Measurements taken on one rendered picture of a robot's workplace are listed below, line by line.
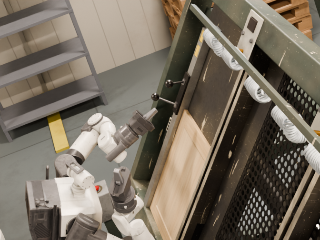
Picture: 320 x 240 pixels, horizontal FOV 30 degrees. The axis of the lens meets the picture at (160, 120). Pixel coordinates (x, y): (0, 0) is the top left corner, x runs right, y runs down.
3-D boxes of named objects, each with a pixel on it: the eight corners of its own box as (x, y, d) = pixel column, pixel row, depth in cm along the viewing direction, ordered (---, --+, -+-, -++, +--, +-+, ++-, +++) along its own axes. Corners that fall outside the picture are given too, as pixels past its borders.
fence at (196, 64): (150, 201, 302) (143, 201, 301) (210, 28, 262) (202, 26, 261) (153, 207, 298) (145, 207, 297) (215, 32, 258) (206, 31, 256)
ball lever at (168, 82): (181, 83, 272) (162, 86, 262) (184, 75, 270) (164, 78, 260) (187, 87, 270) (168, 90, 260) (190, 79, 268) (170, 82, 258)
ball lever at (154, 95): (178, 107, 277) (151, 97, 278) (180, 100, 275) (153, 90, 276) (176, 110, 273) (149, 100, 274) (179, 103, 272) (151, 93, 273)
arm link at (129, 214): (125, 214, 214) (129, 230, 222) (144, 193, 219) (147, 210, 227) (102, 199, 219) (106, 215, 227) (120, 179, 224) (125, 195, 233)
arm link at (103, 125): (123, 143, 271) (118, 125, 289) (110, 126, 267) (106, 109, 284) (103, 155, 272) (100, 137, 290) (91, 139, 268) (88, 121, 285)
